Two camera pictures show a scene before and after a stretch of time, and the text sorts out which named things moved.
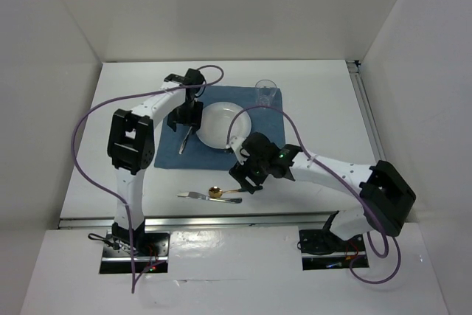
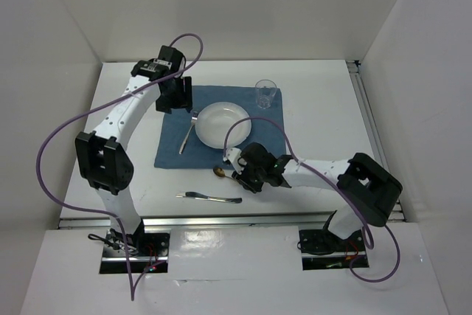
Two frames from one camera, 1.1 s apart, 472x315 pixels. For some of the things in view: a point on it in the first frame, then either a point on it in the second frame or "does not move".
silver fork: [182, 146] does not move
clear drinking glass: [265, 91] does not move
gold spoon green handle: [216, 192] → [220, 172]
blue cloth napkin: [267, 120] does not move
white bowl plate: [216, 120] does not move
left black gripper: [173, 116] → [182, 100]
